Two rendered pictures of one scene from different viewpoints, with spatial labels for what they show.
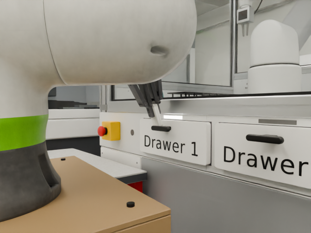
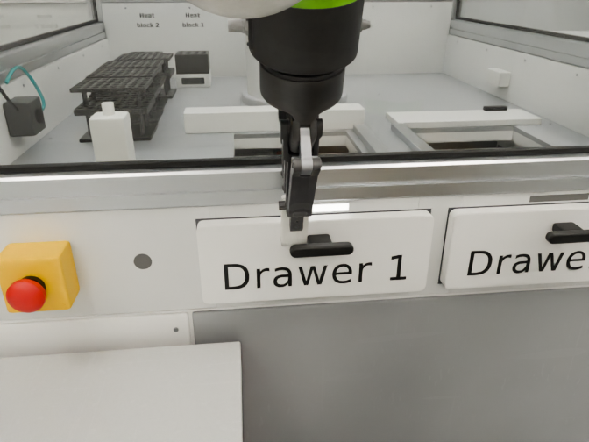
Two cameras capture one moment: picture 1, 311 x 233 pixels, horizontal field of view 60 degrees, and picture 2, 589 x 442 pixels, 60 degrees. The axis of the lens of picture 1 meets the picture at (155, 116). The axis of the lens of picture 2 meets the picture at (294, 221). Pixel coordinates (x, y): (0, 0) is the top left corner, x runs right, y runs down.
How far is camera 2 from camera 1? 71 cm
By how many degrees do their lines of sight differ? 60
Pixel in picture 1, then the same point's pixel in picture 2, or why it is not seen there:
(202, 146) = (421, 260)
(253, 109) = (526, 181)
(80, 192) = not seen: outside the picture
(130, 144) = (136, 292)
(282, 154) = (572, 245)
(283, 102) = (578, 168)
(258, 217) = (501, 333)
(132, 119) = (138, 228)
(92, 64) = not seen: outside the picture
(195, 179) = (379, 315)
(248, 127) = (524, 215)
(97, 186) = not seen: outside the picture
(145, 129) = (226, 250)
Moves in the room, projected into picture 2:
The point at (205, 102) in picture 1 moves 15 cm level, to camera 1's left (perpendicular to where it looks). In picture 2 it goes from (421, 172) to (368, 217)
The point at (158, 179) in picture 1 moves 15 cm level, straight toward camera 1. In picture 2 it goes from (267, 342) to (365, 385)
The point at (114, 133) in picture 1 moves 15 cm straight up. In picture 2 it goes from (71, 283) to (44, 161)
